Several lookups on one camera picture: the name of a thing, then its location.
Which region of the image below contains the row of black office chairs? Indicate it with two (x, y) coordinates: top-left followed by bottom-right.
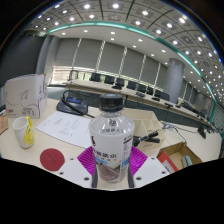
(89, 72), (171, 101)

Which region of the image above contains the long curved conference desk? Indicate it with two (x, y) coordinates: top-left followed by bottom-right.
(66, 78), (221, 134)

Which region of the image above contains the open cardboard box red edge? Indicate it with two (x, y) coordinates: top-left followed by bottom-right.
(157, 141), (204, 174)

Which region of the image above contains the group of ceiling lights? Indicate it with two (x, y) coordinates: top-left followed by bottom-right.
(33, 1), (224, 98)

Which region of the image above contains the small grey-green case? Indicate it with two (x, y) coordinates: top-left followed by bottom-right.
(181, 155), (194, 168)

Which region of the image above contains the white paper carton box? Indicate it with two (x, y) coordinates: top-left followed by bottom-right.
(4, 73), (49, 119)

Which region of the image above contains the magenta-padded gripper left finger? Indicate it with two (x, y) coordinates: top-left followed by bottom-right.
(53, 145), (99, 189)

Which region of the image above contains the white divided organizer box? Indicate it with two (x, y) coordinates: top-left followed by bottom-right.
(123, 109), (167, 158)

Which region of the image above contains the clear water bottle black cap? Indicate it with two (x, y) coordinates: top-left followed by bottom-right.
(88, 93), (136, 184)

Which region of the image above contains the flat round red coaster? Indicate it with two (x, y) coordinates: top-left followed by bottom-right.
(39, 148), (66, 172)

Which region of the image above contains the white printed paper sheet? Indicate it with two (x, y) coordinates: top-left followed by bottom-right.
(35, 110), (93, 149)

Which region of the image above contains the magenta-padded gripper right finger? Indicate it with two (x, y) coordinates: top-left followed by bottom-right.
(126, 145), (171, 188)

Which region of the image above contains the black desk phone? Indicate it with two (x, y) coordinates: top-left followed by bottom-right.
(56, 96), (89, 117)

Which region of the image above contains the white mug with yellow print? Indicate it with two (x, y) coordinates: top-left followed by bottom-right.
(12, 115), (35, 150)

